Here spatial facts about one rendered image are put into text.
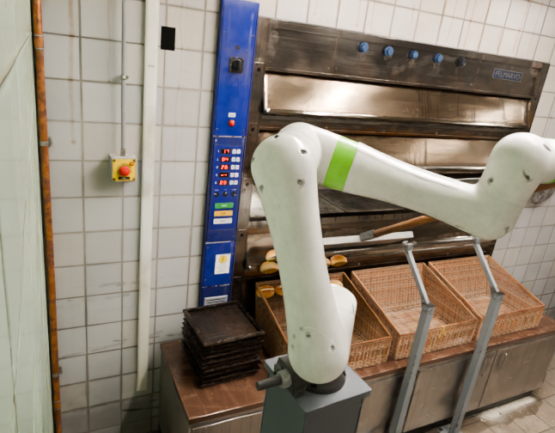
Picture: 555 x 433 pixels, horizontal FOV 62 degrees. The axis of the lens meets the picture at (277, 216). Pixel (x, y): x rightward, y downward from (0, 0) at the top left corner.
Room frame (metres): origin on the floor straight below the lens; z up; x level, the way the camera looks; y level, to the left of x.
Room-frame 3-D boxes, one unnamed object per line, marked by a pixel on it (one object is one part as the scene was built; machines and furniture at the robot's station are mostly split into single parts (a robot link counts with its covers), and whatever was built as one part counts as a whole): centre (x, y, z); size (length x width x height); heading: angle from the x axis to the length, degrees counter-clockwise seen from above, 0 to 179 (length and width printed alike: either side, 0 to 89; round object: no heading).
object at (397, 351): (2.32, -0.81, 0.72); 0.56 x 0.49 x 0.28; 118
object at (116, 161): (1.79, 0.64, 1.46); 0.10 x 0.07 x 0.10; 118
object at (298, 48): (2.56, -0.64, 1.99); 1.80 x 0.08 x 0.21; 118
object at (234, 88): (2.86, 0.71, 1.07); 1.93 x 0.16 x 2.15; 28
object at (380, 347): (2.03, -0.28, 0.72); 0.56 x 0.49 x 0.28; 118
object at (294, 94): (2.54, -0.66, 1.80); 1.79 x 0.11 x 0.19; 118
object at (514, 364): (2.23, -0.70, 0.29); 2.42 x 0.56 x 0.58; 118
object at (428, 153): (2.54, -0.66, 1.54); 1.79 x 0.11 x 0.19; 118
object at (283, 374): (0.97, -0.11, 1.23); 0.26 x 0.15 x 0.06; 122
